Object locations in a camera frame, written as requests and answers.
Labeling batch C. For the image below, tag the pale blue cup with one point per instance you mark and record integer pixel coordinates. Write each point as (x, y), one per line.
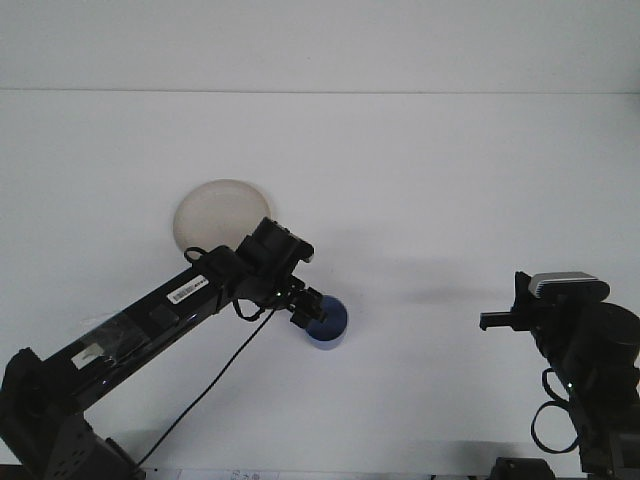
(332, 325)

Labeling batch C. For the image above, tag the pale round plate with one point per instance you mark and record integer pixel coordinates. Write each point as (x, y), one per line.
(220, 212)

